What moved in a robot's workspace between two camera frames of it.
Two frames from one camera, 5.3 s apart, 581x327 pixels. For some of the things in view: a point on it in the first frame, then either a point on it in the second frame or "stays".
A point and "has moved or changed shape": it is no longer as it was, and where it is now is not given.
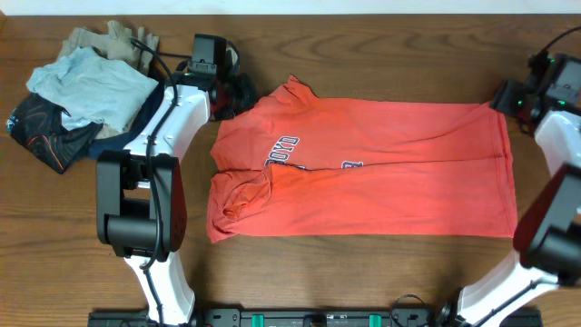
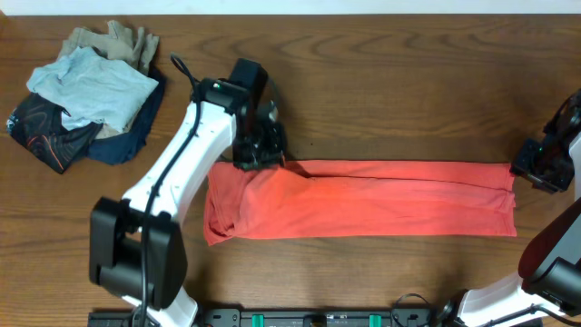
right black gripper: (504, 94) to (521, 165)
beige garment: (115, 44) stays
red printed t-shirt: (289, 163) has moved or changed shape
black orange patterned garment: (36, 125) stays
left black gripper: (250, 93) to (275, 158)
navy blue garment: (118, 143) stays
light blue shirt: (93, 88) stays
